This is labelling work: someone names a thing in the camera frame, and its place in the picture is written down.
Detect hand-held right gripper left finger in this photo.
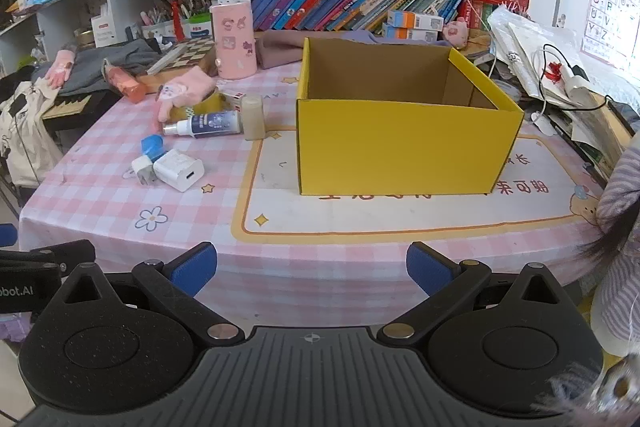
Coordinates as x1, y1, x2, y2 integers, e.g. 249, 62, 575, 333
47, 241, 247, 350

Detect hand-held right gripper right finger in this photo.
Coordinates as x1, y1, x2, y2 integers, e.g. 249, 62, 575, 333
377, 241, 576, 351

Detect small white charger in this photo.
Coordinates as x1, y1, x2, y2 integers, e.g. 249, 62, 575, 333
131, 155, 158, 188

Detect yellow cardboard box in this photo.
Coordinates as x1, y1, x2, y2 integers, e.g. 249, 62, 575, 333
296, 36, 525, 196

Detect blue tissue packet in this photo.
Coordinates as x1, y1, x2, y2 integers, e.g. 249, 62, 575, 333
141, 133, 166, 162

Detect white spray bottle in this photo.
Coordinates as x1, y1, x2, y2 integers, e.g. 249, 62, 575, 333
162, 109, 244, 140

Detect beige round bottle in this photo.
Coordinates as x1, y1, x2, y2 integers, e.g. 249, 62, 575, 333
241, 95, 266, 142

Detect yellow tape roll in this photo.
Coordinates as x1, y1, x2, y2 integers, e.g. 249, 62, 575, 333
172, 89, 221, 118

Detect pink plush glove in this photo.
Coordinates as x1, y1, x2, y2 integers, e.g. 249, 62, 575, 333
154, 67, 217, 122
44, 48, 78, 88

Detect white desk mat yellow border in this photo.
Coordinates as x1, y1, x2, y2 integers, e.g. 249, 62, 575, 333
231, 122, 608, 243

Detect white jacket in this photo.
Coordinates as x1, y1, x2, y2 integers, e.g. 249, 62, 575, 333
0, 79, 66, 190

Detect orange tube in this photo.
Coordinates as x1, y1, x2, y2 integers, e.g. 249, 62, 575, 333
107, 66, 147, 104

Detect grey cloth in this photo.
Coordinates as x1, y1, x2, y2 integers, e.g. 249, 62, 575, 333
32, 39, 163, 95

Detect wooden chessboard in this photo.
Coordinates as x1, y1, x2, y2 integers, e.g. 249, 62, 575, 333
145, 37, 218, 78

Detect white red-label carton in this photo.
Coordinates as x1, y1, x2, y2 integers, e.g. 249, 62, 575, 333
91, 4, 118, 48

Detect pink sticker pen holder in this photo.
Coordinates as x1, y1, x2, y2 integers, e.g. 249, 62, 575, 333
209, 0, 258, 80

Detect white handheld device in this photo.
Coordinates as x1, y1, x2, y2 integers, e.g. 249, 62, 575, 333
562, 64, 596, 108

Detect orange and blue carton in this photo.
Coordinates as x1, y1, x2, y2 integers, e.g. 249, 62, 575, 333
387, 9, 446, 32
382, 23, 441, 42

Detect pink pig plush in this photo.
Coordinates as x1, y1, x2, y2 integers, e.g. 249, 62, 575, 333
442, 19, 471, 50

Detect pile of papers and bags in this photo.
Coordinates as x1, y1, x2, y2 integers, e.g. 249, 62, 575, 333
487, 4, 640, 168

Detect pens in holders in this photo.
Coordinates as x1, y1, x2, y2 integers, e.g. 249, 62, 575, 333
140, 0, 213, 42

